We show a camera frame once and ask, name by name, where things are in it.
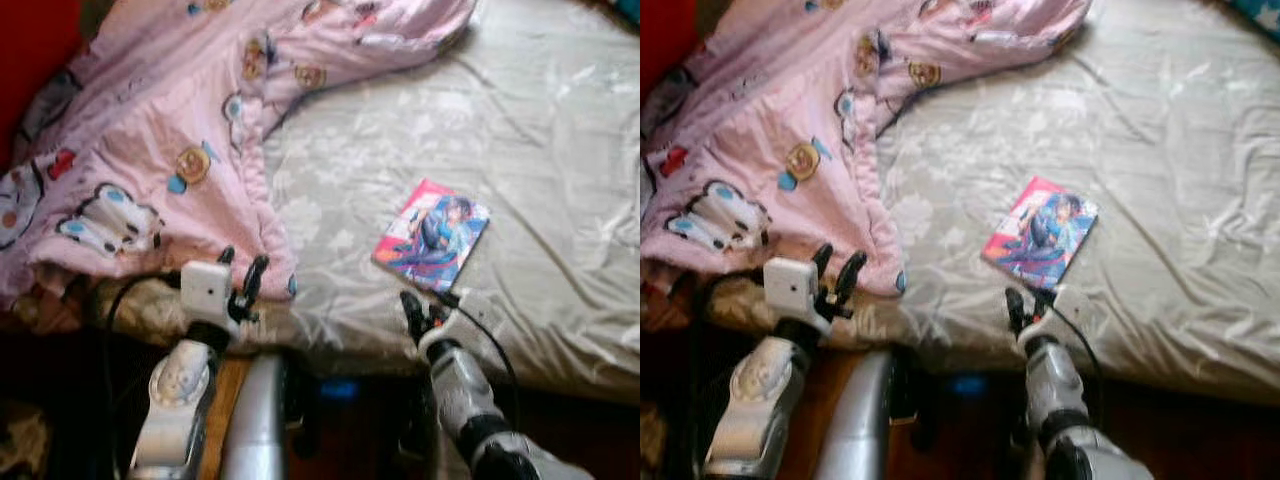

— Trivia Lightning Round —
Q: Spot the pink cartoon print quilt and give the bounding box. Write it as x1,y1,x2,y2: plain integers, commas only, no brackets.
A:
0,0,479,311
640,0,1093,301

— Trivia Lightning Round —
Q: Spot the grey floral bed cover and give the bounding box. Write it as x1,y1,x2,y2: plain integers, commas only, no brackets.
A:
95,0,641,401
700,0,1280,406

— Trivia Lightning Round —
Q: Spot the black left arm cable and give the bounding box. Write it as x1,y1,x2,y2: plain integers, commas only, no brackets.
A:
100,270,186,476

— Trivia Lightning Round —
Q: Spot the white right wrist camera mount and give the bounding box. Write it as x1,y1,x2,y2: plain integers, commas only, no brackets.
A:
1020,285,1093,346
422,290,493,353

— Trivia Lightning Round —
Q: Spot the silver left robot leg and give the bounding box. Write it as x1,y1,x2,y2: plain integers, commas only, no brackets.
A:
220,350,291,480
825,348,896,480

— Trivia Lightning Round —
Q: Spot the crumpled beige cloth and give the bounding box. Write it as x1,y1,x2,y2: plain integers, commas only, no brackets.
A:
0,398,51,476
640,400,669,476

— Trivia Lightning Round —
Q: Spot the red sofa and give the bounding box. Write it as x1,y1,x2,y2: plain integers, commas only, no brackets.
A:
0,0,83,171
640,0,698,101

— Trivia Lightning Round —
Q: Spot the colourful comic book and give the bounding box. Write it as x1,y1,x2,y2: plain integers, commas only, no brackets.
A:
372,178,492,293
981,177,1099,291

